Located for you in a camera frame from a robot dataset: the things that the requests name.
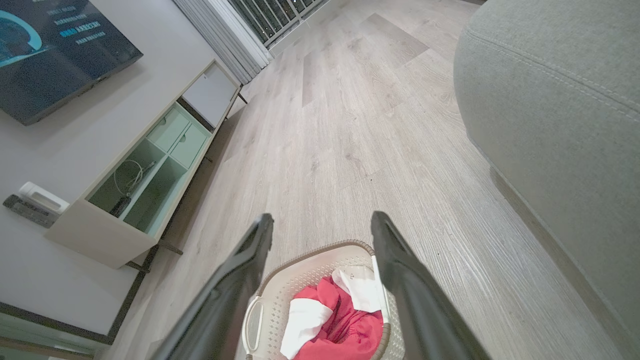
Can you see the small black device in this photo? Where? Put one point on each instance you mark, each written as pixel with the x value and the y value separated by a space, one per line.
pixel 120 206

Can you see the black wall-mounted television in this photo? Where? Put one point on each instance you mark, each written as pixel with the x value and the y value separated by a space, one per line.
pixel 50 60

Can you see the red and white shirt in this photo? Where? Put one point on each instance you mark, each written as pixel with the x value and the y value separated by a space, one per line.
pixel 305 322

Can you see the beige TV cabinet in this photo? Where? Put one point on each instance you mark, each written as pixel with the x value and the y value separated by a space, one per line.
pixel 95 235

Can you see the window with metal railing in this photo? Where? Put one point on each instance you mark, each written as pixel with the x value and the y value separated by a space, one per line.
pixel 272 17

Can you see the grey fabric sofa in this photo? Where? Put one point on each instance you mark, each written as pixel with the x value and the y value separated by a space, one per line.
pixel 550 110

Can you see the white grey curtain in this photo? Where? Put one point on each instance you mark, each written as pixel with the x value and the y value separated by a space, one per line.
pixel 225 35

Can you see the beige perforated laundry basket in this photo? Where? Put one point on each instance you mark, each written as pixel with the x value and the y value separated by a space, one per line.
pixel 280 290

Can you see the white cabinet door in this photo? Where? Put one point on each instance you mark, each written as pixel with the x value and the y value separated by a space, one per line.
pixel 210 94

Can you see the dark-framed glass panel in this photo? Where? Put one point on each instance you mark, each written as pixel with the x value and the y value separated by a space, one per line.
pixel 40 340

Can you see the pale green cabinet drawer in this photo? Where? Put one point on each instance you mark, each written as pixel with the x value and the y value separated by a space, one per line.
pixel 190 146
pixel 167 130

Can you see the red sports jersey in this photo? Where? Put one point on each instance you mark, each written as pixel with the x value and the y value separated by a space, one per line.
pixel 350 335

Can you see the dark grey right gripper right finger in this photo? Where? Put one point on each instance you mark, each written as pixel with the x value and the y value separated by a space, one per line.
pixel 415 305

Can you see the white plastic box device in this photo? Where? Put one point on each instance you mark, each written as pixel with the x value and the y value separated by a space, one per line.
pixel 44 198

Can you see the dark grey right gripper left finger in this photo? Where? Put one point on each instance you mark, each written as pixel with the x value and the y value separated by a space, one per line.
pixel 227 300

